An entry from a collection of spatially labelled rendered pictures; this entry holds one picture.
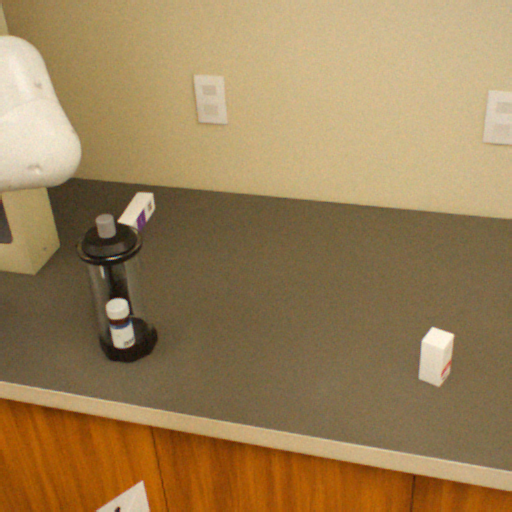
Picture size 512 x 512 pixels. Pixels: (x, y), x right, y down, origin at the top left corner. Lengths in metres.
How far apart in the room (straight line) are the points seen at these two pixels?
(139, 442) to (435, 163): 0.86
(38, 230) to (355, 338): 0.69
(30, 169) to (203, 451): 0.57
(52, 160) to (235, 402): 0.48
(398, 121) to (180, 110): 0.50
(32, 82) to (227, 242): 0.64
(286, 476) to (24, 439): 0.52
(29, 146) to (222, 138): 0.76
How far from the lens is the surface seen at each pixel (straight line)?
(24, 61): 1.19
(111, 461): 1.50
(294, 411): 1.26
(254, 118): 1.76
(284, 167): 1.80
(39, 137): 1.14
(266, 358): 1.36
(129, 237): 1.27
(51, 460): 1.58
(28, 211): 1.61
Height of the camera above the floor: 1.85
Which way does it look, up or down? 35 degrees down
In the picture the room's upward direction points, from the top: 4 degrees counter-clockwise
